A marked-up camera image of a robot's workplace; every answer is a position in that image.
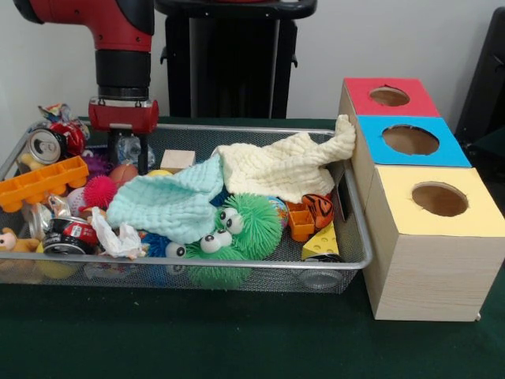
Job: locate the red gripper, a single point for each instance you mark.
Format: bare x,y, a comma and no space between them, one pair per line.
123,116

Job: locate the mint green muslin cloth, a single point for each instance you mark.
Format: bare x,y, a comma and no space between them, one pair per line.
170,201

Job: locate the cream muslin cloth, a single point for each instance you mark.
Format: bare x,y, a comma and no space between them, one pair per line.
276,166

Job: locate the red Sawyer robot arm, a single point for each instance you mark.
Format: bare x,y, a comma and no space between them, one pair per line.
122,39

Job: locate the shallow clear mesh bin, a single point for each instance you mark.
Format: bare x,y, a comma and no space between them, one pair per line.
357,237

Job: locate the wooden box with three holes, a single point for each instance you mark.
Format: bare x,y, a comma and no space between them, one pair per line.
426,276

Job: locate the pink spiky ball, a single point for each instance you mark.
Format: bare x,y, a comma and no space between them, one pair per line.
101,191

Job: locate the small wooden cube block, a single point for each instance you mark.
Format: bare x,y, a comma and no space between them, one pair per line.
177,159

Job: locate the orange plastic toy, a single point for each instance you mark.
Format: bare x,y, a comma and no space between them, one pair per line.
39,183

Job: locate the red and black soda can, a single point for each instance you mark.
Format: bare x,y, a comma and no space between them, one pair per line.
75,234

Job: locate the small green spiky ball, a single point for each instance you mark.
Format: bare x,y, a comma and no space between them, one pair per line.
211,268

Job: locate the large green spiky ball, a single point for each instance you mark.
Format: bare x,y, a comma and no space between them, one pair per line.
256,217

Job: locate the orange toy block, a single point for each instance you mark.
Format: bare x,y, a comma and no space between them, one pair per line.
300,223

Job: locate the orange tiger plush toy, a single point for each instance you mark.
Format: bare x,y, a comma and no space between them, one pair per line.
319,209

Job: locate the yellow cheese wedge toy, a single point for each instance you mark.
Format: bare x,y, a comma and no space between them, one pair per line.
322,243

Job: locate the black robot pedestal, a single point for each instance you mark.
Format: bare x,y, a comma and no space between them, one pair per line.
229,71

